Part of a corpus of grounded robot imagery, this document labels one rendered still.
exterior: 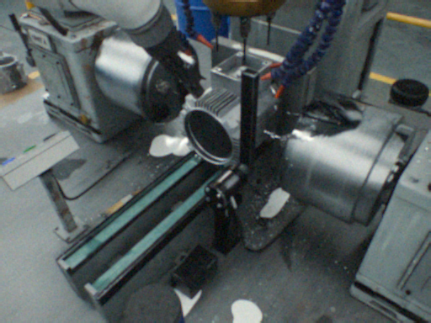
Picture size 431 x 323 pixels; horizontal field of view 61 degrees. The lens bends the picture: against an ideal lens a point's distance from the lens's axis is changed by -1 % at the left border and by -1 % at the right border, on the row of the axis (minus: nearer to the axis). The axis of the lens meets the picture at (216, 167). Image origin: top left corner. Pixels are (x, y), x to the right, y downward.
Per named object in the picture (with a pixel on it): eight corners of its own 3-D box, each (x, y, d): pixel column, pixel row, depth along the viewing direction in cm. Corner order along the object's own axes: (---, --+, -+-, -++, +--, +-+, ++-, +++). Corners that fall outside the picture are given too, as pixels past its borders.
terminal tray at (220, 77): (237, 76, 100) (238, 50, 95) (271, 87, 95) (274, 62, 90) (210, 95, 94) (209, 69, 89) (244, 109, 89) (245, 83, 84)
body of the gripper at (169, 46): (180, 20, 69) (199, 50, 77) (148, 10, 73) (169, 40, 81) (158, 52, 68) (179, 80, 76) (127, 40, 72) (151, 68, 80)
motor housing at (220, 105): (226, 116, 113) (226, 59, 100) (280, 140, 104) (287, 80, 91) (181, 151, 102) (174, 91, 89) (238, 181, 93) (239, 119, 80)
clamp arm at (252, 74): (244, 166, 86) (248, 66, 68) (255, 172, 85) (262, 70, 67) (236, 174, 84) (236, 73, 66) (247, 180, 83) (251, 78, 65)
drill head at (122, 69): (134, 71, 135) (120, 2, 118) (212, 105, 118) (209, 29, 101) (77, 103, 121) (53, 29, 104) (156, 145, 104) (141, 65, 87)
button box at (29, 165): (70, 150, 90) (58, 131, 88) (81, 148, 85) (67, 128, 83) (5, 192, 81) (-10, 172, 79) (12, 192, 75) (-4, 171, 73)
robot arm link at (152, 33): (135, -15, 68) (151, 7, 74) (107, 23, 67) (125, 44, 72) (170, -6, 64) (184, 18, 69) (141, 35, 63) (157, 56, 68)
